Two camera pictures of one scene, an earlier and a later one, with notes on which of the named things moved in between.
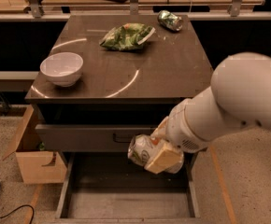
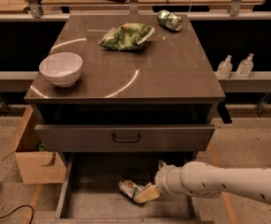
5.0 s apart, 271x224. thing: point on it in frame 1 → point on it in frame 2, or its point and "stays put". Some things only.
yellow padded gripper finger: (167, 160) → (149, 193)
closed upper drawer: (88, 138) stays put
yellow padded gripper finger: (161, 132) → (161, 164)
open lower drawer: (109, 188) stays put
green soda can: (170, 20) stays put
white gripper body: (179, 129) → (164, 179)
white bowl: (63, 68) stays put
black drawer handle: (120, 141) stays put
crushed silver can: (143, 149) → (129, 187)
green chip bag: (127, 36) stays put
